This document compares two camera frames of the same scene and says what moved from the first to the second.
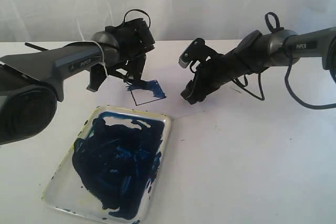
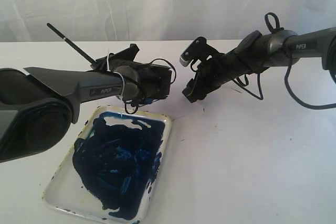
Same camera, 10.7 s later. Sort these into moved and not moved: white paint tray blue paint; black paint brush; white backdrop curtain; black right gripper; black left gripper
Moved: black paint brush; black left gripper
Not moved: white paint tray blue paint; white backdrop curtain; black right gripper
